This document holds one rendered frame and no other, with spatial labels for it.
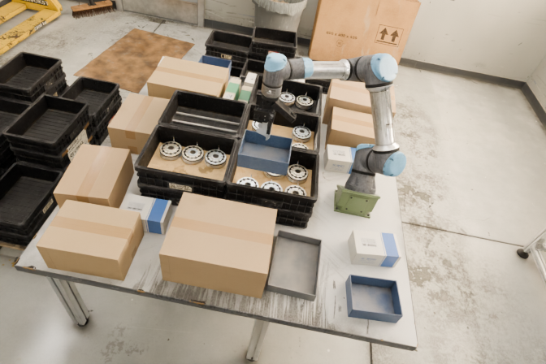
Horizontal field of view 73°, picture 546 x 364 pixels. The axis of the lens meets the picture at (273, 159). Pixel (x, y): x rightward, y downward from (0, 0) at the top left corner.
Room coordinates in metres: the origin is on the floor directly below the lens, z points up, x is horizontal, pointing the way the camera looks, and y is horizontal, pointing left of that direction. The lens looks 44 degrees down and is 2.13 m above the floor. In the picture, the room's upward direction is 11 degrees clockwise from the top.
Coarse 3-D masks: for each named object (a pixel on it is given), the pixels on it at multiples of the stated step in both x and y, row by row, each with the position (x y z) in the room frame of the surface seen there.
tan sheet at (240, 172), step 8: (240, 168) 1.24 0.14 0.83; (248, 168) 1.25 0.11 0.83; (240, 176) 1.19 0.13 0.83; (248, 176) 1.19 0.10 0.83; (256, 176) 1.20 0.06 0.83; (264, 176) 1.21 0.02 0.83; (280, 184) 1.18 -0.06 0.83; (288, 184) 1.19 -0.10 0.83; (296, 184) 1.20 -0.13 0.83; (304, 184) 1.21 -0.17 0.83
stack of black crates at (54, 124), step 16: (48, 96) 1.76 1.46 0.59; (32, 112) 1.63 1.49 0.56; (48, 112) 1.73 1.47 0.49; (64, 112) 1.76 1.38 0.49; (80, 112) 1.67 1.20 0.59; (16, 128) 1.47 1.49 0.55; (32, 128) 1.56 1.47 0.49; (48, 128) 1.58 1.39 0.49; (64, 128) 1.51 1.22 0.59; (80, 128) 1.64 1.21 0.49; (16, 144) 1.39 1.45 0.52; (32, 144) 1.39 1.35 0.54; (48, 144) 1.38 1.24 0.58; (64, 144) 1.46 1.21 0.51; (96, 144) 1.74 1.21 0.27; (16, 160) 1.38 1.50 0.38; (32, 160) 1.39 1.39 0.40; (48, 160) 1.39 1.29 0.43; (64, 160) 1.42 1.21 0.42
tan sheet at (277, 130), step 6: (252, 120) 1.61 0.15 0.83; (276, 126) 1.61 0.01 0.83; (282, 126) 1.62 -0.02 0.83; (276, 132) 1.55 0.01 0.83; (282, 132) 1.56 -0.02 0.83; (288, 132) 1.57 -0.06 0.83; (312, 132) 1.61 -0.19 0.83; (312, 138) 1.56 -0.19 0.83; (306, 144) 1.51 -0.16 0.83; (312, 144) 1.51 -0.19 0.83
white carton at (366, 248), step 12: (348, 240) 1.03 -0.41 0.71; (360, 240) 0.98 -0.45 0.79; (372, 240) 0.99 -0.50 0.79; (384, 240) 1.01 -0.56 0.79; (396, 240) 1.02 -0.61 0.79; (360, 252) 0.92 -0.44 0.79; (372, 252) 0.93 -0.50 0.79; (384, 252) 0.95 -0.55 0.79; (396, 252) 0.96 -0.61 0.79; (360, 264) 0.92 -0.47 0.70; (372, 264) 0.93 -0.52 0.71; (384, 264) 0.93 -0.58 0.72
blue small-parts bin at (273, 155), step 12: (252, 132) 1.17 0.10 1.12; (252, 144) 1.16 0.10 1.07; (264, 144) 1.17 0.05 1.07; (276, 144) 1.17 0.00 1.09; (288, 144) 1.17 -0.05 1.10; (240, 156) 1.02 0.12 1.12; (252, 156) 1.03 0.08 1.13; (264, 156) 1.11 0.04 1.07; (276, 156) 1.12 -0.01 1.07; (288, 156) 1.09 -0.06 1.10; (252, 168) 1.02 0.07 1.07; (264, 168) 1.02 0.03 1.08; (276, 168) 1.02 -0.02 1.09
